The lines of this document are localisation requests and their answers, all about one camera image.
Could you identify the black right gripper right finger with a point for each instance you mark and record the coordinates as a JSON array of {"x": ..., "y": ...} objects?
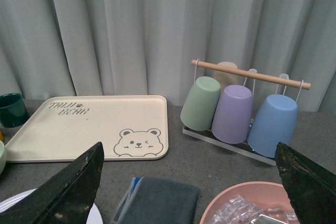
[{"x": 309, "y": 186}]

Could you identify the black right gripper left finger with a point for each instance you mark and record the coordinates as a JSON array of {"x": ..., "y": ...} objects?
[{"x": 67, "y": 197}]

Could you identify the white plate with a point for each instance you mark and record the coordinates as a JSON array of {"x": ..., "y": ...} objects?
[{"x": 93, "y": 218}]

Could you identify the pink bowl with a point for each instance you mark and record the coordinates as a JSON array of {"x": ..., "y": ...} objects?
[{"x": 263, "y": 194}]

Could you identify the silver foil packet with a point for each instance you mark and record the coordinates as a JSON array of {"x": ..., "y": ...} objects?
[{"x": 263, "y": 219}]

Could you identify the cream bear serving tray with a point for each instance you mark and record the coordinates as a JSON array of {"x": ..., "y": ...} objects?
[{"x": 130, "y": 127}]

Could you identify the light green bowl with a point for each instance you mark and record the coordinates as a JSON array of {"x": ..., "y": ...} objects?
[{"x": 3, "y": 156}]

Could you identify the blue plastic cup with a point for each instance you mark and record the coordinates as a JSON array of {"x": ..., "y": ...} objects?
[{"x": 275, "y": 122}]

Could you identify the clear ice cubes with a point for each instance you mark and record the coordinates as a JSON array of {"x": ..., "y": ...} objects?
[{"x": 239, "y": 210}]

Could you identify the white cup rack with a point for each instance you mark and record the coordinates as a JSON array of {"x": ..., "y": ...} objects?
[{"x": 241, "y": 148}]

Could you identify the grey blue cloth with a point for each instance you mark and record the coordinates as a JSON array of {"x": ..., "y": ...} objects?
[{"x": 156, "y": 200}]

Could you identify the yellow mug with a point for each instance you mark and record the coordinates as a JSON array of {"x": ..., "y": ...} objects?
[{"x": 1, "y": 136}]

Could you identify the dark green mug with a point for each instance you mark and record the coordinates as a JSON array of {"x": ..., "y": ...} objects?
[{"x": 13, "y": 110}]

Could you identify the purple plastic cup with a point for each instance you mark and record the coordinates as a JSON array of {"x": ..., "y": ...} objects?
[{"x": 233, "y": 113}]

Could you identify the green plastic cup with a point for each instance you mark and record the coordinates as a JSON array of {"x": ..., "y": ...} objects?
[{"x": 200, "y": 105}]

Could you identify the beige plastic cup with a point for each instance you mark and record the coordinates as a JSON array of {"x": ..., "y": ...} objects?
[{"x": 226, "y": 79}]

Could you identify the grey curtain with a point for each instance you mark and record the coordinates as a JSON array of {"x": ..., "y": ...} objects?
[{"x": 55, "y": 48}]

